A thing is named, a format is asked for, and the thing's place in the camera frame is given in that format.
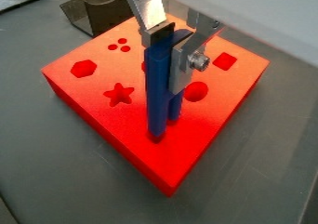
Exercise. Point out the dark grey object holder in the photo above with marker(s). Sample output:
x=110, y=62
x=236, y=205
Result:
x=97, y=16

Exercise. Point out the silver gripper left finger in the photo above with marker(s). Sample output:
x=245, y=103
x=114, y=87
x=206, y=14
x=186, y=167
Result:
x=154, y=26

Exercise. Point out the blue square-circle peg object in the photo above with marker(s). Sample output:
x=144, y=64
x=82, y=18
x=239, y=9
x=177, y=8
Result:
x=164, y=104

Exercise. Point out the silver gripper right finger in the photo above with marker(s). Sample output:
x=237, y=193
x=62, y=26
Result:
x=188, y=56

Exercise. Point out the red shape-sorting block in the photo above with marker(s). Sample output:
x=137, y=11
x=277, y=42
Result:
x=101, y=81

